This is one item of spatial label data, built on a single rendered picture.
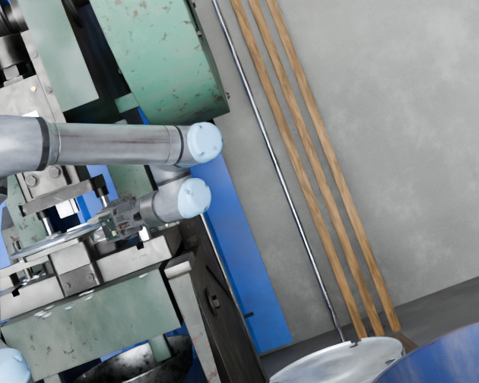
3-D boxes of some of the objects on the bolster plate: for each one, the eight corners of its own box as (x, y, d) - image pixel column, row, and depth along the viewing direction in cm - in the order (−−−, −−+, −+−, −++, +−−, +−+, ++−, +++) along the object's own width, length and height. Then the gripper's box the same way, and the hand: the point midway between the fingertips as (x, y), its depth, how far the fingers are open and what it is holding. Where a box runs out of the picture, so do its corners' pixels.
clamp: (54, 270, 224) (39, 232, 223) (-8, 293, 225) (-23, 256, 224) (59, 266, 230) (44, 229, 229) (-1, 289, 231) (-16, 252, 230)
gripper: (126, 195, 187) (65, 216, 201) (144, 240, 188) (81, 257, 201) (153, 184, 193) (92, 205, 207) (169, 227, 194) (108, 245, 208)
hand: (99, 226), depth 206 cm, fingers closed
